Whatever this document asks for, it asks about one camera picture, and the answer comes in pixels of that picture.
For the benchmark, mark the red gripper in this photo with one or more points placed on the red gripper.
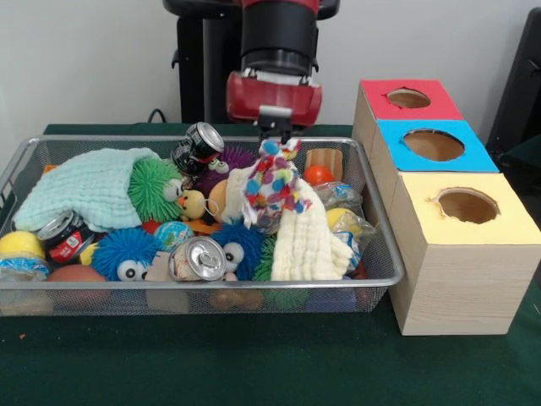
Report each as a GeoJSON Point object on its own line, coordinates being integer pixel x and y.
{"type": "Point", "coordinates": [274, 95]}

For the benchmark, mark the white cloth with coloured dots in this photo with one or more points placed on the white cloth with coloured dots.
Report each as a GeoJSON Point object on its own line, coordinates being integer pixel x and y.
{"type": "Point", "coordinates": [270, 177]}

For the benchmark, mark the cream waffle cloth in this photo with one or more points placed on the cream waffle cloth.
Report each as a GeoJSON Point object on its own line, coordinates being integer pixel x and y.
{"type": "Point", "coordinates": [304, 237]}

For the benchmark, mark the clear mesh bin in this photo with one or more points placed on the clear mesh bin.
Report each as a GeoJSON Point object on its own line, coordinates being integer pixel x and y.
{"type": "Point", "coordinates": [127, 302]}

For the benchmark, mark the wooden box with three holes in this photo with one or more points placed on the wooden box with three holes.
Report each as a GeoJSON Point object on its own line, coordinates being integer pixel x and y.
{"type": "Point", "coordinates": [465, 279]}

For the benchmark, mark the purple spiky ball with eyes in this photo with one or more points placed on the purple spiky ball with eyes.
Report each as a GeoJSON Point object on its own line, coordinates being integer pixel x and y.
{"type": "Point", "coordinates": [236, 158]}

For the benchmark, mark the black can with white print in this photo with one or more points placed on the black can with white print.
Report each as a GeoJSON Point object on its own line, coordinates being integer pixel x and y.
{"type": "Point", "coordinates": [198, 144]}

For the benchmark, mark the blue spiky ball with eyes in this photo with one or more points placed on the blue spiky ball with eyes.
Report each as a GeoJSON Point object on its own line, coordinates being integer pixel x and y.
{"type": "Point", "coordinates": [236, 237]}
{"type": "Point", "coordinates": [122, 249]}

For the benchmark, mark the green spiky ball with eyes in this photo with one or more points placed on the green spiky ball with eyes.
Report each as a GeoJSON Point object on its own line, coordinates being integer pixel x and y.
{"type": "Point", "coordinates": [150, 190]}

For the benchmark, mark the silver drink can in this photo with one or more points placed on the silver drink can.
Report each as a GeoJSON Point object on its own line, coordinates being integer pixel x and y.
{"type": "Point", "coordinates": [198, 258]}

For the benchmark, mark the mint waffle cloth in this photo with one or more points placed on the mint waffle cloth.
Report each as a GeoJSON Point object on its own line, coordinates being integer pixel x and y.
{"type": "Point", "coordinates": [84, 186]}

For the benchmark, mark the dark green table cloth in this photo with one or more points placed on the dark green table cloth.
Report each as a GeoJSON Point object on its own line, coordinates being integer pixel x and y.
{"type": "Point", "coordinates": [524, 165]}
{"type": "Point", "coordinates": [253, 363]}

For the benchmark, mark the black and red drink can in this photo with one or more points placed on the black and red drink can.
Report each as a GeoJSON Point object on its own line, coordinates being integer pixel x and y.
{"type": "Point", "coordinates": [63, 243]}

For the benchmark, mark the yellow ball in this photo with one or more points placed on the yellow ball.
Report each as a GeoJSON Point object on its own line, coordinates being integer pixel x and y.
{"type": "Point", "coordinates": [21, 245]}

